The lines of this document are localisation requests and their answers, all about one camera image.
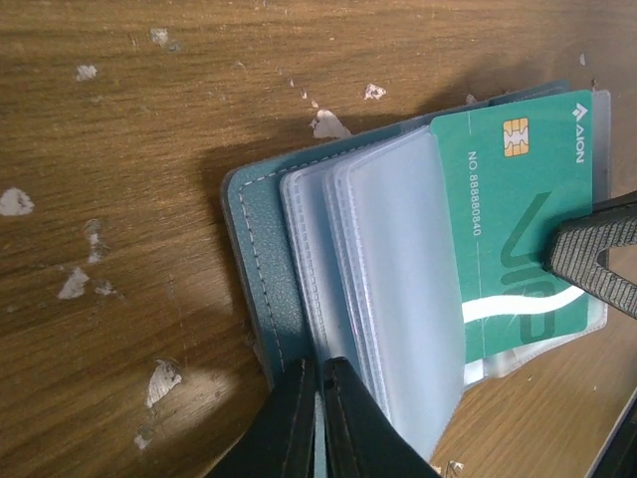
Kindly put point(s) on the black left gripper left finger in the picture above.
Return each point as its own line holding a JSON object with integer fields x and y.
{"x": 280, "y": 440}

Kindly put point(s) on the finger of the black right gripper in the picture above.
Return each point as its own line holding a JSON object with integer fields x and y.
{"x": 577, "y": 250}

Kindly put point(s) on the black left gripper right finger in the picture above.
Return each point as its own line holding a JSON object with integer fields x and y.
{"x": 360, "y": 440}

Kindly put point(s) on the teal VIP chip card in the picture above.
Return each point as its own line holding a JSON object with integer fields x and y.
{"x": 512, "y": 173}

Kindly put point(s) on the teal card holder wallet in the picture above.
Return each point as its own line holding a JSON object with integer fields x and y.
{"x": 346, "y": 250}

